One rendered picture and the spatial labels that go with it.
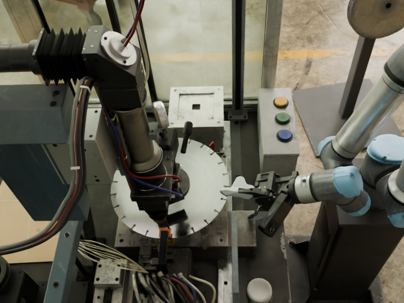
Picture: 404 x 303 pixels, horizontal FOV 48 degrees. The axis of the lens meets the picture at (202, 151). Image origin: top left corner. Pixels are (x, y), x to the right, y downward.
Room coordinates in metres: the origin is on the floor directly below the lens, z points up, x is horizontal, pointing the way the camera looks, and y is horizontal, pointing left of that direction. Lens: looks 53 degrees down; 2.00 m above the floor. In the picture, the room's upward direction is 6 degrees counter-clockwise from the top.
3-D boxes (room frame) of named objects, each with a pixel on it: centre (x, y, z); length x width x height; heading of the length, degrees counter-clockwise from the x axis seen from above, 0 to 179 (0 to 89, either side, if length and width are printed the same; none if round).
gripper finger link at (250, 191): (0.62, -0.13, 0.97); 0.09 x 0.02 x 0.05; 73
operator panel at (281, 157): (0.93, -0.25, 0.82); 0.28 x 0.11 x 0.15; 174
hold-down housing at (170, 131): (0.61, 0.08, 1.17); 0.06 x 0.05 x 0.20; 165
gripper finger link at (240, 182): (0.65, -0.09, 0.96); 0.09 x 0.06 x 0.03; 73
